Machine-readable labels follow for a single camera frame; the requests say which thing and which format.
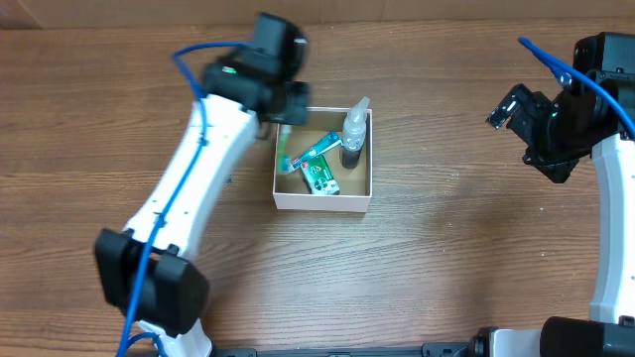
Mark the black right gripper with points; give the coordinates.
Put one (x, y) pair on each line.
(560, 163)

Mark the green white toothbrush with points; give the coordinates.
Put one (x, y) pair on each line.
(284, 162)

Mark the foam soap pump bottle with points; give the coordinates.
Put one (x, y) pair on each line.
(354, 133)

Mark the white cardboard box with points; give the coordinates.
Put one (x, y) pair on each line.
(356, 185)

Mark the green Dettol soap bar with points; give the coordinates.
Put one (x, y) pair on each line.
(318, 177)

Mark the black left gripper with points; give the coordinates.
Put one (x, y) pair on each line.
(299, 105)

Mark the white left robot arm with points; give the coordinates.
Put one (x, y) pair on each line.
(147, 268)

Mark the green white toothpaste tube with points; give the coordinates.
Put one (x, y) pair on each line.
(326, 143)

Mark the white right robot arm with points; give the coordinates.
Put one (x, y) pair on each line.
(592, 116)

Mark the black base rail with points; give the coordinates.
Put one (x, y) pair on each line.
(437, 349)

